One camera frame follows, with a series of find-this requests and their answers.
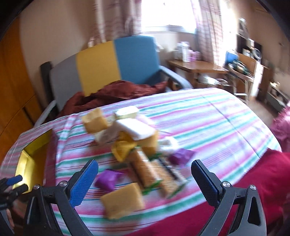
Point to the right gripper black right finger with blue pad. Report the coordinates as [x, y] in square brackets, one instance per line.
[249, 218]

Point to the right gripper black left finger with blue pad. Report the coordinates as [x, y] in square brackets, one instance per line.
[40, 218]

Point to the purple pouch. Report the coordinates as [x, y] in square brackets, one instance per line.
[107, 180]
[181, 157]

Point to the yellow sponge block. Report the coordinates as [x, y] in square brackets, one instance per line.
[123, 202]

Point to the cereal bar clear wrapper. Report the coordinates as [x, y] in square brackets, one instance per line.
[143, 169]

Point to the white cardboard box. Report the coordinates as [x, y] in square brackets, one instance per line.
[135, 128]

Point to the gold square tray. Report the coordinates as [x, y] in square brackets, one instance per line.
[37, 161]

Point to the red blanket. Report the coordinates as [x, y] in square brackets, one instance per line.
[271, 178]

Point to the wooden wardrobe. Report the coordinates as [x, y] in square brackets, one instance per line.
[20, 107]

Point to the striped pink green bedsheet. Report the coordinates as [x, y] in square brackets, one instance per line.
[226, 135]

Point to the grey yellow blue armchair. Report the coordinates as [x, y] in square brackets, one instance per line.
[134, 59]

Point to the dark red jacket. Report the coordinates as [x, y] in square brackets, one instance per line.
[112, 93]

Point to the wooden desk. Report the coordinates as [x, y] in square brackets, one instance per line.
[194, 69]

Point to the striped window curtain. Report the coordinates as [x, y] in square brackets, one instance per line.
[117, 19]

